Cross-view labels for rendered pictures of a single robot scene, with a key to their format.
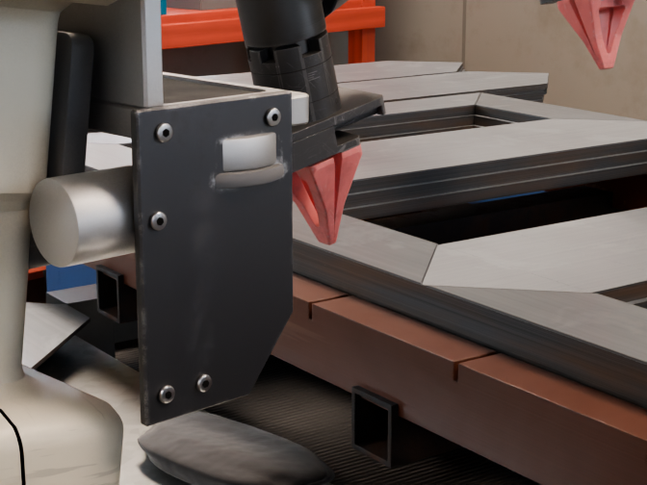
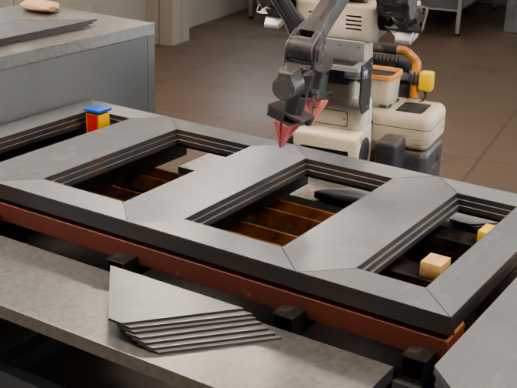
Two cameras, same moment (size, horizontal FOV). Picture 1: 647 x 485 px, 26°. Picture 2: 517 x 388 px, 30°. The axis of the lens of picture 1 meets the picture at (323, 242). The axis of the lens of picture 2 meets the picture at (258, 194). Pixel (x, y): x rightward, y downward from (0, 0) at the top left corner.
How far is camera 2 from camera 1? 3.69 m
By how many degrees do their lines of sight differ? 139
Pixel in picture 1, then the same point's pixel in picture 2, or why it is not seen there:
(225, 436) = (348, 193)
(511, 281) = (273, 147)
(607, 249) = (256, 161)
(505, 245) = (286, 159)
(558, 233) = (275, 166)
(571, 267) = (261, 153)
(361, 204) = not seen: hidden behind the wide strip
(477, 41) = not seen: outside the picture
